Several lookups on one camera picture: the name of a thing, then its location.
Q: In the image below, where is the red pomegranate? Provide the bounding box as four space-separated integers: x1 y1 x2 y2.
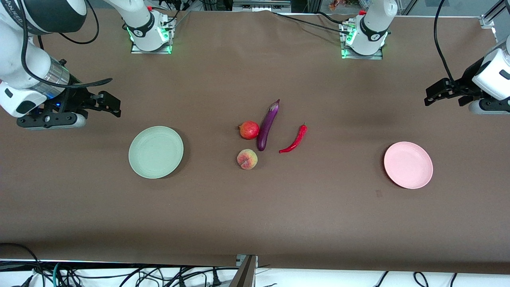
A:
238 120 260 140

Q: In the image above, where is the yellow-pink peach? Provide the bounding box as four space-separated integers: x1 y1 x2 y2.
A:
237 149 258 170

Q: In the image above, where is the red chili pepper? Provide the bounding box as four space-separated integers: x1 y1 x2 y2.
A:
279 124 308 154

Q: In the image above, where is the purple eggplant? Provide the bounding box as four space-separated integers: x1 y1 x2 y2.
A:
257 99 281 151

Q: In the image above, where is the light green plate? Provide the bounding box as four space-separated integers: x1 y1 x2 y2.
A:
128 126 184 179

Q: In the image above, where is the pink plate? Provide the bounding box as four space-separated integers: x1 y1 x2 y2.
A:
384 142 434 189

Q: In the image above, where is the orange background object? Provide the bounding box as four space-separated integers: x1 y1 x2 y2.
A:
329 0 361 11

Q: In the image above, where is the brown table cover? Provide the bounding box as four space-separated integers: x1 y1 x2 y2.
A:
0 9 510 275

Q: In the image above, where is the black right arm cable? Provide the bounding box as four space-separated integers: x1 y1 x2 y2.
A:
21 0 113 88

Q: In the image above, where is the aluminium frame corner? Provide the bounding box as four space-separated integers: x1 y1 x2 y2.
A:
480 0 510 29

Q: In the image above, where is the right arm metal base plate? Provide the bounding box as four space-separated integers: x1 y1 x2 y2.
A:
131 40 173 55

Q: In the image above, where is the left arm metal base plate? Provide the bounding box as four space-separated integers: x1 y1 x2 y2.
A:
341 47 384 60

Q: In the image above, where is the short black tabletop cable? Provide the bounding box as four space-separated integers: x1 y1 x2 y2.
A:
316 11 353 26

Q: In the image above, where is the long black tabletop cable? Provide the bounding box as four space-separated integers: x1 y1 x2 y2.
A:
271 11 351 35

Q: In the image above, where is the black looped floor cable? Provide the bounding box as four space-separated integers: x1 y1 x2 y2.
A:
0 242 46 287

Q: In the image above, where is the black cable with plug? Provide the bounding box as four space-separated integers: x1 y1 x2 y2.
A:
175 266 224 287

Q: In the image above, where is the aluminium profile post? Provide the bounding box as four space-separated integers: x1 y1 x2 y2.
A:
229 254 259 287

